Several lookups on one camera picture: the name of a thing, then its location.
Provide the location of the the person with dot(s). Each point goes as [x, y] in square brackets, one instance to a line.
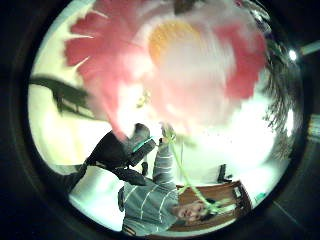
[150, 203]

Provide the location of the green flower stem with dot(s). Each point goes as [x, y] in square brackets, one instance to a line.
[186, 176]

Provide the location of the green fern foliage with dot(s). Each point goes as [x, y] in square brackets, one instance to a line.
[280, 100]

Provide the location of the dark ceiling fixture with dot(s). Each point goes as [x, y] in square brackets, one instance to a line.
[65, 93]

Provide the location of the large pink flower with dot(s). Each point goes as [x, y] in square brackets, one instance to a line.
[186, 73]

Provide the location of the black desk object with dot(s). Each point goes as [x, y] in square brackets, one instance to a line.
[222, 174]

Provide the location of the bright ceiling lamp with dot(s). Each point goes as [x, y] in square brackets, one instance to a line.
[292, 55]

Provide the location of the brown wooden cabinet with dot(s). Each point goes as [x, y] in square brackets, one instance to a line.
[230, 196]

